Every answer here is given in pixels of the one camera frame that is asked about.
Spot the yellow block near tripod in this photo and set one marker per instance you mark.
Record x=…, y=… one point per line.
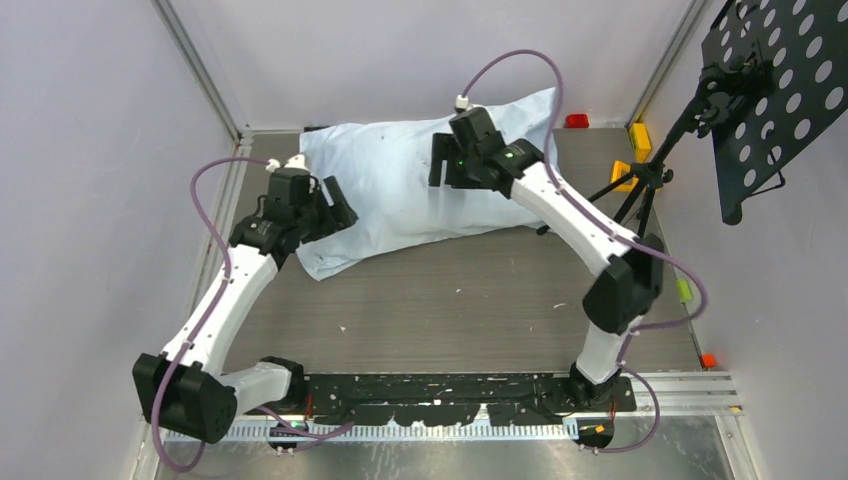
x=621, y=177

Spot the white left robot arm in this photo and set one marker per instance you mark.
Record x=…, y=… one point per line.
x=185, y=388

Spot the light blue pillowcase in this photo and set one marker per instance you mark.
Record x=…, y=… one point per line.
x=382, y=169

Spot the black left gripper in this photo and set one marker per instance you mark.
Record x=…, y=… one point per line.
x=337, y=217

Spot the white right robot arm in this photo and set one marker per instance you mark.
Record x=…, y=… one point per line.
x=627, y=269

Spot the small orange block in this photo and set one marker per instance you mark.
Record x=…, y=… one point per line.
x=707, y=361

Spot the black perforated stand plate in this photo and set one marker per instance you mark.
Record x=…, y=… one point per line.
x=786, y=65

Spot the red toy block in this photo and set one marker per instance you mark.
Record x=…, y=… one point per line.
x=577, y=121

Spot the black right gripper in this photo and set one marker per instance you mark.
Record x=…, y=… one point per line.
x=445, y=146

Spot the green block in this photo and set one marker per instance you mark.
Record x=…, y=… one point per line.
x=684, y=290

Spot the black tripod stand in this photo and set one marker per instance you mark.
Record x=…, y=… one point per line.
x=649, y=179

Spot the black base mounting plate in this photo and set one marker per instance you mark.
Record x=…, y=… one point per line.
x=435, y=400

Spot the yellow block on rail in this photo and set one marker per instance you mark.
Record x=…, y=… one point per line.
x=640, y=141

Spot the slotted cable duct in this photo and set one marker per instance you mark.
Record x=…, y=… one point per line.
x=477, y=430

